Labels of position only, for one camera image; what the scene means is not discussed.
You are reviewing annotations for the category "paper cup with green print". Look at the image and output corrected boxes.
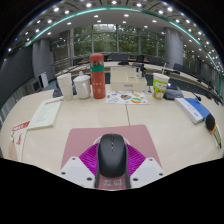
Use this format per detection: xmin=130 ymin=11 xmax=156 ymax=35
xmin=152 ymin=72 xmax=171 ymax=101

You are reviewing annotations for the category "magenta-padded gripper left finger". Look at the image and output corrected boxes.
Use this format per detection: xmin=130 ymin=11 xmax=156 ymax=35
xmin=59 ymin=143 xmax=101 ymax=190

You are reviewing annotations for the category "white lidded mug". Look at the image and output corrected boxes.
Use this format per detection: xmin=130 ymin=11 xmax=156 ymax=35
xmin=72 ymin=71 xmax=92 ymax=100

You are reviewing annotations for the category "pink mouse pad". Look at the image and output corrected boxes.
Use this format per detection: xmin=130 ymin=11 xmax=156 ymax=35
xmin=60 ymin=124 xmax=163 ymax=191

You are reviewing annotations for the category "handheld microphone with orange ring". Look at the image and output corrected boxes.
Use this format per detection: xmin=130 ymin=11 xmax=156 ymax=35
xmin=204 ymin=113 xmax=223 ymax=150

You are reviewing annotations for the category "dark conference microphone console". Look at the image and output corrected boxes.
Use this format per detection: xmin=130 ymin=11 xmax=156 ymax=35
xmin=163 ymin=84 xmax=185 ymax=101

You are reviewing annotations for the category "blue and white book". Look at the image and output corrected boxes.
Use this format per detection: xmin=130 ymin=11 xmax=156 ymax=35
xmin=174 ymin=97 xmax=212 ymax=125

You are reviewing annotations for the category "group of ceiling lights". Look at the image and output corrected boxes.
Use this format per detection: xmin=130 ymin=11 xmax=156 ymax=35
xmin=6 ymin=0 xmax=223 ymax=71

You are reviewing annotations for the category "red thermos bottle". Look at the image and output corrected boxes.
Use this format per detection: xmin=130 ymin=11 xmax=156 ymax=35
xmin=88 ymin=53 xmax=107 ymax=100

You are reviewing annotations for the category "stack of white paper cups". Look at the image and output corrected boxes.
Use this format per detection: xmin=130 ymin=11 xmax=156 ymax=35
xmin=56 ymin=72 xmax=74 ymax=102

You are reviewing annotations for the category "red and white leaflet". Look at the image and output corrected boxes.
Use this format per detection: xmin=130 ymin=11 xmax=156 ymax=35
xmin=8 ymin=120 xmax=31 ymax=163

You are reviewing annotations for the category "colourful sticker sheet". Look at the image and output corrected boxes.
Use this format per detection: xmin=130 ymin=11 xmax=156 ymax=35
xmin=105 ymin=90 xmax=150 ymax=106

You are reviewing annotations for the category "white printed document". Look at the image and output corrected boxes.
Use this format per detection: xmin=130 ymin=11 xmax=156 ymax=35
xmin=27 ymin=97 xmax=64 ymax=131

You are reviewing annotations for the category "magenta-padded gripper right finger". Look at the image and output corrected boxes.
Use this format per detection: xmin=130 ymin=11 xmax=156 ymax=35
xmin=123 ymin=143 xmax=166 ymax=190

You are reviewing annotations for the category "group of dark chairs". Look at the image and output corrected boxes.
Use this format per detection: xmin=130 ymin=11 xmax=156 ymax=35
xmin=106 ymin=52 xmax=214 ymax=91

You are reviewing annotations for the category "white cardboard box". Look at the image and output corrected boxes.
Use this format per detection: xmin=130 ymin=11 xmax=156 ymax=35
xmin=109 ymin=66 xmax=148 ymax=93

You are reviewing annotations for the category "black computer mouse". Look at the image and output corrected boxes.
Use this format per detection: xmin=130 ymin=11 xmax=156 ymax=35
xmin=97 ymin=133 xmax=129 ymax=179

